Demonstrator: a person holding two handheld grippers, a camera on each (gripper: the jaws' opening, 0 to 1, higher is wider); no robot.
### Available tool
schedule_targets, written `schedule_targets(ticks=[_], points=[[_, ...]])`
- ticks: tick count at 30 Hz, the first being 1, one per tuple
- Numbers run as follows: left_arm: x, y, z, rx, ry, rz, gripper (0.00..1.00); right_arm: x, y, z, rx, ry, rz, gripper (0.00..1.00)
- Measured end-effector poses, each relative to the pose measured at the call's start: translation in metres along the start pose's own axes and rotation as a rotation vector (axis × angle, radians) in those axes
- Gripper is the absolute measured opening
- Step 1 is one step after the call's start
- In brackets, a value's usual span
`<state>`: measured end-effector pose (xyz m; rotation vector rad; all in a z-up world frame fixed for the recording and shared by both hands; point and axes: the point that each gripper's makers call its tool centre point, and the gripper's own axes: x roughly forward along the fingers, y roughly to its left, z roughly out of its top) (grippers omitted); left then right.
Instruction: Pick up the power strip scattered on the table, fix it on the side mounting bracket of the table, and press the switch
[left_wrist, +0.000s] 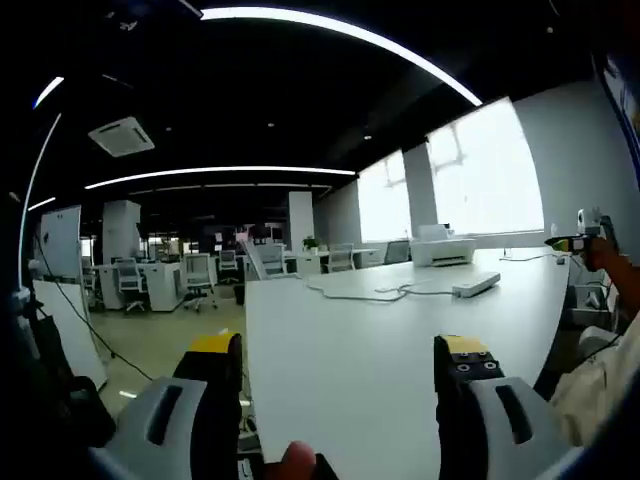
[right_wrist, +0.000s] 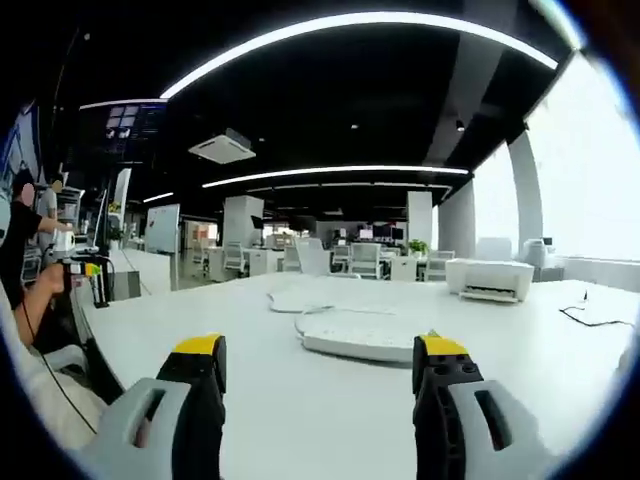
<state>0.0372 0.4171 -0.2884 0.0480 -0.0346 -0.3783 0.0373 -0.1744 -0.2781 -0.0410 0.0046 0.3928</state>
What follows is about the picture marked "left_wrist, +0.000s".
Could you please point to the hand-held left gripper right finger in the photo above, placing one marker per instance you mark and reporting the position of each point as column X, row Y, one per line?
column 490, row 430

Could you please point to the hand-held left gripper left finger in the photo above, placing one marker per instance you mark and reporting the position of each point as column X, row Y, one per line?
column 165, row 430

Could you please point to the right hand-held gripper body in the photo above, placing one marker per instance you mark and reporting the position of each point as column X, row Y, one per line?
column 595, row 222

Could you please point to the white power strip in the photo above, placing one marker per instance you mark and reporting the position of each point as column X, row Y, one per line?
column 477, row 285

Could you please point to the ceiling light strip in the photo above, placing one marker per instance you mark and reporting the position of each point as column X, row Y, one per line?
column 240, row 12
column 50, row 90
column 225, row 172

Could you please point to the person's right hand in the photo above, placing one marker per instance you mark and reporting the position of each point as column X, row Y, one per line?
column 600, row 256

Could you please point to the person's left hand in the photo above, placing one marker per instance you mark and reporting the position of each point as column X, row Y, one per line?
column 298, row 454

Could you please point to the grey box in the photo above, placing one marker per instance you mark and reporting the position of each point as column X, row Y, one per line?
column 592, row 312

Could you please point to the dark bulky object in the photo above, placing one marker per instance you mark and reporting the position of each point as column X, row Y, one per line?
column 75, row 410

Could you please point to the large bright window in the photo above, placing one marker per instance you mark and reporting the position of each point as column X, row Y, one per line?
column 490, row 175

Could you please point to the person's beige clothing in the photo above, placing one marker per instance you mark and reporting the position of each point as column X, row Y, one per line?
column 590, row 395

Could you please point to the white printer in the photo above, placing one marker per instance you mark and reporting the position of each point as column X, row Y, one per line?
column 440, row 250

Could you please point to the row of white office desks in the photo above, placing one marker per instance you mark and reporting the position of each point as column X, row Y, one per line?
column 162, row 287

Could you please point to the white board panel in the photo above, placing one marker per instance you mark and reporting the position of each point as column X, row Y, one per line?
column 65, row 325

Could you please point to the group of white office chairs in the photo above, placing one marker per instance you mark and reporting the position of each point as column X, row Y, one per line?
column 197, row 270

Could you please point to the narrow bright window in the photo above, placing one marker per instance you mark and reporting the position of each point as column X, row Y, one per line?
column 382, row 210

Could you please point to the white whiteboard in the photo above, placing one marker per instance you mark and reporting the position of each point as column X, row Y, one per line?
column 60, row 240

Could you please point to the potted green plant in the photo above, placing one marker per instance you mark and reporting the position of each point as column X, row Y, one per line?
column 311, row 244

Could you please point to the ceiling air conditioner unit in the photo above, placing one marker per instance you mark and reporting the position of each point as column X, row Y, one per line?
column 121, row 136

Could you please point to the blue white wall poster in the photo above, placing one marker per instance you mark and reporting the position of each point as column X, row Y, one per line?
column 617, row 85

